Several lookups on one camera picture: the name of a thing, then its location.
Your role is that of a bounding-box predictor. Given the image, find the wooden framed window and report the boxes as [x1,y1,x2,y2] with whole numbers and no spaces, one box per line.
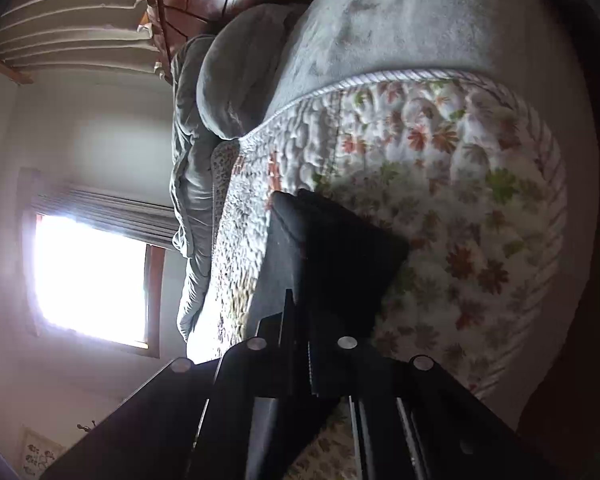
[21,167,167,359]

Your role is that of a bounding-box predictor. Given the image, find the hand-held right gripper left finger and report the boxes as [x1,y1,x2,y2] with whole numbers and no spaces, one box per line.
[40,289,297,480]

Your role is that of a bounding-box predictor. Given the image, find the black pants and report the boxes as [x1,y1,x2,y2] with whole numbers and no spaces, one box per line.
[247,189,411,480]

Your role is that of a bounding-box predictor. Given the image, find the wooden trim strip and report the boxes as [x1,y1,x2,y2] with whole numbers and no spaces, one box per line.
[0,50,34,85]

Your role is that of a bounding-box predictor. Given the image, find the grey-blue bunched comforter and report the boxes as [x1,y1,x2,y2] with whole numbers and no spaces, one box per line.
[169,35,222,343]

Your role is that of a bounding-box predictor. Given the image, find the striped window valance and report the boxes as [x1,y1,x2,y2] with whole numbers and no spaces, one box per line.
[29,184,182,252]

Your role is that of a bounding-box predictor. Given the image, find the white stepped cornice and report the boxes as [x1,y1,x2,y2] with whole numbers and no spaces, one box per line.
[0,0,163,78]

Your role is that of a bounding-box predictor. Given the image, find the floral quilted bedspread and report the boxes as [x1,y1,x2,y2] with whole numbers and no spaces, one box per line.
[190,76,570,480]

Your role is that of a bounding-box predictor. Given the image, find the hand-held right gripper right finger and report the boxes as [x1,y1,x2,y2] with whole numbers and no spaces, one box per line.
[306,334,562,480]

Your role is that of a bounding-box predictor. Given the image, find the framed wall picture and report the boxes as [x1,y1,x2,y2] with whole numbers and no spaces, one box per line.
[19,425,67,480]

